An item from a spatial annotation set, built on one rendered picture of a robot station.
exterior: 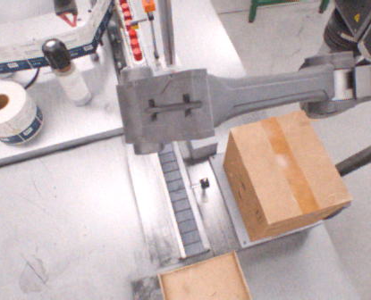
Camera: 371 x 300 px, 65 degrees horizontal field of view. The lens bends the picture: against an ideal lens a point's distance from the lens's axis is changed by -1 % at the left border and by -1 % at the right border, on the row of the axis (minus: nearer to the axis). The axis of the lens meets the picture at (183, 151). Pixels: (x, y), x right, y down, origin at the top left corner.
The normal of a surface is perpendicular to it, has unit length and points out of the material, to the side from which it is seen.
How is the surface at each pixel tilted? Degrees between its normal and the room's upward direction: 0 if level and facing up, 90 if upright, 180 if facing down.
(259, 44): 0
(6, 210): 0
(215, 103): 49
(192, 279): 0
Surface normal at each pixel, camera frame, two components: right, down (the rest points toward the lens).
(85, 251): -0.04, -0.45
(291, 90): 0.62, 0.05
